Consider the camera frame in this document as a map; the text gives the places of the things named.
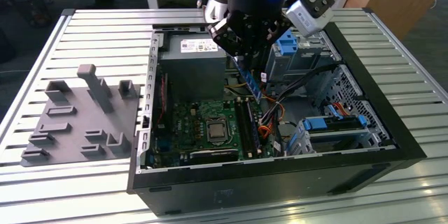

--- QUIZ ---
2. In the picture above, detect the black and white wire bundle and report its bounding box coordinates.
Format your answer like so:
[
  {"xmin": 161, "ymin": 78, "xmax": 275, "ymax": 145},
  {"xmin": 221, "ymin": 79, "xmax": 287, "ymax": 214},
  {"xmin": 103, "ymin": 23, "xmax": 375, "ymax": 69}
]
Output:
[{"xmin": 258, "ymin": 95, "xmax": 286, "ymax": 127}]

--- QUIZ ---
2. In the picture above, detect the black PC case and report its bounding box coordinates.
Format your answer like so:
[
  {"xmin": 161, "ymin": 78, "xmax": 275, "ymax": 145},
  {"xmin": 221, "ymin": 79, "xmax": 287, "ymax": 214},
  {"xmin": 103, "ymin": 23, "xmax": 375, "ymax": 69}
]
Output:
[{"xmin": 125, "ymin": 20, "xmax": 427, "ymax": 216}]

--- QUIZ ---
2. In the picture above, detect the orange and red wire bundle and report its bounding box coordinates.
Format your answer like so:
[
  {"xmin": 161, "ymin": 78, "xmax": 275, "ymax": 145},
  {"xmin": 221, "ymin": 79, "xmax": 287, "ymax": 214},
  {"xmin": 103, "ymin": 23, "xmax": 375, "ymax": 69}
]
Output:
[{"xmin": 257, "ymin": 125, "xmax": 278, "ymax": 140}]

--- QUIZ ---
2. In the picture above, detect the black RAM slot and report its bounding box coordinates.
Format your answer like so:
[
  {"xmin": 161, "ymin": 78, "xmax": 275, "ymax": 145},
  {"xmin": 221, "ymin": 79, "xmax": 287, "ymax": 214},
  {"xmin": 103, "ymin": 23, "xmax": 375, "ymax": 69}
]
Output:
[
  {"xmin": 241, "ymin": 97, "xmax": 257, "ymax": 156},
  {"xmin": 233, "ymin": 97, "xmax": 247, "ymax": 160}
]

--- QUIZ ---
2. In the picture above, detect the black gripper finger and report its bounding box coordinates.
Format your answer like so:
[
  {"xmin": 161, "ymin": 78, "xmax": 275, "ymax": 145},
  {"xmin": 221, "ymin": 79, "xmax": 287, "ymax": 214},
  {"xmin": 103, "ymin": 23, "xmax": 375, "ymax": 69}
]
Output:
[
  {"xmin": 251, "ymin": 18, "xmax": 291, "ymax": 70},
  {"xmin": 205, "ymin": 17, "xmax": 253, "ymax": 58}
]

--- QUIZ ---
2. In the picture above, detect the white-latched RAM slot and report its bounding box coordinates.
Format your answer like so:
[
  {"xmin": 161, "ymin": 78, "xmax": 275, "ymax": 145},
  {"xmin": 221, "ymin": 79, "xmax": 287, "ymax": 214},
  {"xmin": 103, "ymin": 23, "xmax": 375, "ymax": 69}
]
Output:
[{"xmin": 235, "ymin": 97, "xmax": 253, "ymax": 158}]

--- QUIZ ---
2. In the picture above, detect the silver CPU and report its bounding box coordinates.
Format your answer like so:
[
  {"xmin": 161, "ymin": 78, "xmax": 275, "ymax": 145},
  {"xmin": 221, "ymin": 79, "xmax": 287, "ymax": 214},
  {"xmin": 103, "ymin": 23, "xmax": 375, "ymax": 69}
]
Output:
[{"xmin": 205, "ymin": 122, "xmax": 227, "ymax": 141}]

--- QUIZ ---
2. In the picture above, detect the yellow wire bundle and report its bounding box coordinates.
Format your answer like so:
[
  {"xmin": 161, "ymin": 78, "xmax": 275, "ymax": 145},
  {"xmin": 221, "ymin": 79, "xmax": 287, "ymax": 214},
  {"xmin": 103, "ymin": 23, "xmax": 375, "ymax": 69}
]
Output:
[{"xmin": 222, "ymin": 70, "xmax": 255, "ymax": 96}]

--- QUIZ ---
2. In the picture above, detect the blue data cable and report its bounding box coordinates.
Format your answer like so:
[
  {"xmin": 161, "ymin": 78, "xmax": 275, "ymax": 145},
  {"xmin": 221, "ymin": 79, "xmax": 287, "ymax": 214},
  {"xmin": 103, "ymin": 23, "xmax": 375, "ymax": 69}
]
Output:
[{"xmin": 327, "ymin": 104, "xmax": 342, "ymax": 120}]

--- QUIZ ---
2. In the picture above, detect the red data cable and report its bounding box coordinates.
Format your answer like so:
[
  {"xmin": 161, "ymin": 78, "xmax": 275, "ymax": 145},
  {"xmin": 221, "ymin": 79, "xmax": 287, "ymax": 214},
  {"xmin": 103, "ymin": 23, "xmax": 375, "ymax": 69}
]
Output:
[{"xmin": 333, "ymin": 102, "xmax": 354, "ymax": 116}]

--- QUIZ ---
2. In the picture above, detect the grey metal drive cage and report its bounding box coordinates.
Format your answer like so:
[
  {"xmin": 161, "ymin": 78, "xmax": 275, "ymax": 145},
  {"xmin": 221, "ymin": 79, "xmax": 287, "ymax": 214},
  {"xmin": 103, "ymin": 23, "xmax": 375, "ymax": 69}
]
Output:
[{"xmin": 263, "ymin": 31, "xmax": 342, "ymax": 83}]

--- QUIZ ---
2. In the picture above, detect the black expansion card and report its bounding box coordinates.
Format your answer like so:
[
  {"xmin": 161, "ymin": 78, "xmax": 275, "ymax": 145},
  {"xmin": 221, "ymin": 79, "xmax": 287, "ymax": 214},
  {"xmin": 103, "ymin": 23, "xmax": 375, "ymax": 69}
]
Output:
[{"xmin": 187, "ymin": 148, "xmax": 239, "ymax": 167}]

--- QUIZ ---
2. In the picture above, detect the blue drive bay latch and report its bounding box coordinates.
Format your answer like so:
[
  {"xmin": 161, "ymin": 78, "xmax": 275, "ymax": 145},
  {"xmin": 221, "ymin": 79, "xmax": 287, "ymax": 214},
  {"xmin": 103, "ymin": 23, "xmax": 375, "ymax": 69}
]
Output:
[{"xmin": 274, "ymin": 29, "xmax": 298, "ymax": 56}]

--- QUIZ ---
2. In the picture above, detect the grey metal disk bay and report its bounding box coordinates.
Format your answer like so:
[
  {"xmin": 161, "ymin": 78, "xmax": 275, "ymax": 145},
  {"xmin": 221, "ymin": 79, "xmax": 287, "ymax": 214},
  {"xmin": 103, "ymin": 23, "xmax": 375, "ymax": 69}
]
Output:
[{"xmin": 285, "ymin": 115, "xmax": 385, "ymax": 158}]

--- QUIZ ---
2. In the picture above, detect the green motherboard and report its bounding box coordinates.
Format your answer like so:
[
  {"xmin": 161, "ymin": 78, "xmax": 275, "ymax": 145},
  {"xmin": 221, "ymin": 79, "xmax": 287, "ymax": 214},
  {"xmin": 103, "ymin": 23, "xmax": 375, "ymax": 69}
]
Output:
[{"xmin": 149, "ymin": 98, "xmax": 281, "ymax": 168}]

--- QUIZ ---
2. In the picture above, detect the grey parts rack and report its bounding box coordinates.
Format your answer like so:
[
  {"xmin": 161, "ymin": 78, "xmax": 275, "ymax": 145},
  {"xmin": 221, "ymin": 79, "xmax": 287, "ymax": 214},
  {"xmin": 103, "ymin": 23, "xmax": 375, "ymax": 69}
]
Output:
[{"xmin": 19, "ymin": 63, "xmax": 142, "ymax": 167}]

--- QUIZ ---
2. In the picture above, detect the hard disk in blue carrier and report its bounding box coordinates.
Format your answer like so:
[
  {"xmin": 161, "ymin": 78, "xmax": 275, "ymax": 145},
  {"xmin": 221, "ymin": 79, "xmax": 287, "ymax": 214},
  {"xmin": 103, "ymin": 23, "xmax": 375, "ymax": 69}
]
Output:
[{"xmin": 302, "ymin": 115, "xmax": 367, "ymax": 132}]

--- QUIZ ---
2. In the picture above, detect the grey power supply unit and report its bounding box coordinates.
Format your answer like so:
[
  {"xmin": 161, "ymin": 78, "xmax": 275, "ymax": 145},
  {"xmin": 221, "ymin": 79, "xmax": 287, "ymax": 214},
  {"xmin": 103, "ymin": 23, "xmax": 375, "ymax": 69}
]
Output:
[{"xmin": 157, "ymin": 33, "xmax": 234, "ymax": 102}]

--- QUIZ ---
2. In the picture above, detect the thick black cable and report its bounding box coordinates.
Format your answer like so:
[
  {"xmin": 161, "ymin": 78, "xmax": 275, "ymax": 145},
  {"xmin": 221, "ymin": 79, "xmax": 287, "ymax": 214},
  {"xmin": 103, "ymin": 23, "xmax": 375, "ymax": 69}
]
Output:
[{"xmin": 274, "ymin": 63, "xmax": 337, "ymax": 103}]

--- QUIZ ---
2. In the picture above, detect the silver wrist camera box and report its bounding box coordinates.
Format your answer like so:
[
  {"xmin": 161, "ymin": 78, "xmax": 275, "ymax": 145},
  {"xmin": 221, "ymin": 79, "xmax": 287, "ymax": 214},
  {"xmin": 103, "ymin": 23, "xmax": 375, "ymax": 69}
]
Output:
[{"xmin": 283, "ymin": 0, "xmax": 334, "ymax": 38}]

